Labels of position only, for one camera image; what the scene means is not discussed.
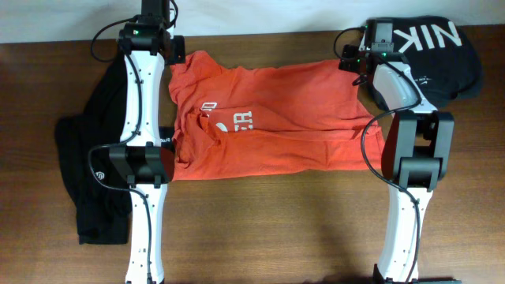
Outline folded black Nike shirt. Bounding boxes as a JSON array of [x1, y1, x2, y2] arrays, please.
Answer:
[[365, 15, 484, 110]]

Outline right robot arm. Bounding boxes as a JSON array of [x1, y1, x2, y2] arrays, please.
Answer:
[[338, 18, 455, 283]]

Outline black athletic shirt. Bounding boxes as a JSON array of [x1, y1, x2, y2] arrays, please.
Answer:
[[54, 54, 177, 245]]

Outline red soccer t-shirt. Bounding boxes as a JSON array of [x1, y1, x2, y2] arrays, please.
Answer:
[[169, 50, 384, 181]]

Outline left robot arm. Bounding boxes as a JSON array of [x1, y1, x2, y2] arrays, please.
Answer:
[[109, 1, 185, 283]]

